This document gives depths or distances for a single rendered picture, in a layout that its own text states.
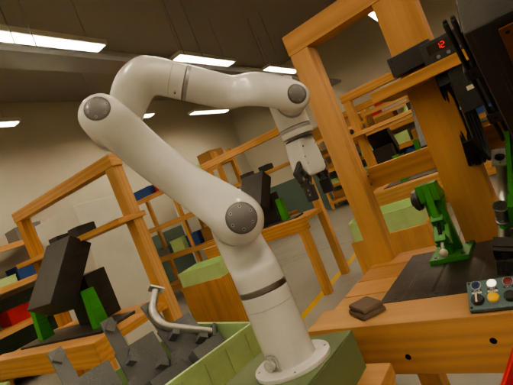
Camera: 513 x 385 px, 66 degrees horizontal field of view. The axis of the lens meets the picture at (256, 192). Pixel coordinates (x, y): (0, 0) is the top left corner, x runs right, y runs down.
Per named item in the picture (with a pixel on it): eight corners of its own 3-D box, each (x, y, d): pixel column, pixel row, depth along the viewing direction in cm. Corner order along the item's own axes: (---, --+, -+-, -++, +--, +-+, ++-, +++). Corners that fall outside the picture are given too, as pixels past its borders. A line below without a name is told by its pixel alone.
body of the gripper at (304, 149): (295, 137, 110) (310, 175, 110) (276, 143, 102) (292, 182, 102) (317, 127, 106) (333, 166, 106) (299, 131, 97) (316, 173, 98)
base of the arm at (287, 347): (298, 386, 81) (264, 300, 82) (241, 384, 94) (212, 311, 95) (345, 341, 95) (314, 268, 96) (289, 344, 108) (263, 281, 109)
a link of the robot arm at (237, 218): (265, 218, 104) (279, 211, 88) (238, 255, 101) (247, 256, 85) (110, 101, 101) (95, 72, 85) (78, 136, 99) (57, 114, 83)
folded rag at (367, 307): (387, 309, 116) (383, 300, 116) (364, 321, 114) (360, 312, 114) (370, 303, 126) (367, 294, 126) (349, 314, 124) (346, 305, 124)
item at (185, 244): (262, 278, 636) (211, 147, 635) (162, 302, 770) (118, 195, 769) (278, 266, 682) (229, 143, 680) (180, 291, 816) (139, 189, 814)
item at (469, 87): (522, 90, 119) (504, 43, 119) (462, 113, 129) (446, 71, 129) (523, 88, 129) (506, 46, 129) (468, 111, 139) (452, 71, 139)
